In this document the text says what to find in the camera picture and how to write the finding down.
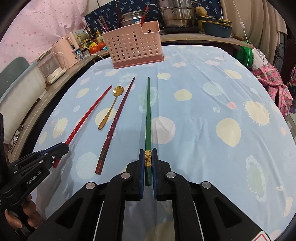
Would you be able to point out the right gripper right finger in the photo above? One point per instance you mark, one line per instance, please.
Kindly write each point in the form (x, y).
(154, 173)

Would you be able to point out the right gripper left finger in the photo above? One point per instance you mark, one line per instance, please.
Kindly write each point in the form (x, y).
(141, 172)

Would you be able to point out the green chopstick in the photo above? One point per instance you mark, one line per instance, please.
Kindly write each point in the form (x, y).
(148, 142)

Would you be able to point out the red chopstick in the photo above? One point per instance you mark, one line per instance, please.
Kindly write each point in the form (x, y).
(81, 125)

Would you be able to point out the dark maroon chopstick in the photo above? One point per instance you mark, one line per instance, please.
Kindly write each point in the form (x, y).
(103, 23)

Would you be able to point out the long maroon wavy chopstick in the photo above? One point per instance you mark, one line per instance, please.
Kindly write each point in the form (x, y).
(106, 144)

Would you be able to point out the gold flower spoon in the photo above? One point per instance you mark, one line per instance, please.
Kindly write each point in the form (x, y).
(118, 91)

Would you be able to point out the blue polka dot tablecloth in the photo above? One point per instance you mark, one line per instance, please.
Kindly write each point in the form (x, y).
(212, 120)

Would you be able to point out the pink utensil holder basket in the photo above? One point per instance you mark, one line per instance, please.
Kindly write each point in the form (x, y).
(134, 44)

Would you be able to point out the white blender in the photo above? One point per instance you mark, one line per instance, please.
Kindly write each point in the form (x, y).
(50, 66)

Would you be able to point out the left red tomato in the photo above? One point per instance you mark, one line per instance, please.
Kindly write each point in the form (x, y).
(94, 49)

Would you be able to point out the red tomato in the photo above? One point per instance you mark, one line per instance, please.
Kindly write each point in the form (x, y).
(94, 49)
(101, 45)

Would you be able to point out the right red tomato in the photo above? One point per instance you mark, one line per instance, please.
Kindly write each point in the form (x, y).
(101, 45)

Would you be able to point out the yellow oil bottle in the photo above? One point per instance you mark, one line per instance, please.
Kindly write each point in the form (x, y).
(99, 37)

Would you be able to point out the black induction cooktop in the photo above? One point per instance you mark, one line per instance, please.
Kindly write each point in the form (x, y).
(187, 30)

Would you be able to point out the pink electric kettle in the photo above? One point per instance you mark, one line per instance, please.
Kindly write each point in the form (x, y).
(64, 50)

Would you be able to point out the dark blue bowl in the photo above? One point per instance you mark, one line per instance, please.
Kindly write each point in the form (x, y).
(216, 29)

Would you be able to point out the large stainless steamer pot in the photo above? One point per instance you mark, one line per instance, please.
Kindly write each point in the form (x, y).
(177, 13)

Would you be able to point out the navy blue patterned cloth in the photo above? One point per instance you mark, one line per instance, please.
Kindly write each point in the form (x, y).
(109, 12)

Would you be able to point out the yellow bowl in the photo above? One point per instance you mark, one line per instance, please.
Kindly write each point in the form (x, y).
(212, 19)

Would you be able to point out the pink floral curtain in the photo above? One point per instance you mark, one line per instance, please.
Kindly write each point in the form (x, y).
(38, 26)

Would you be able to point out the beige hanging curtain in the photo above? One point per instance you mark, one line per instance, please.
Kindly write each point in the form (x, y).
(259, 21)

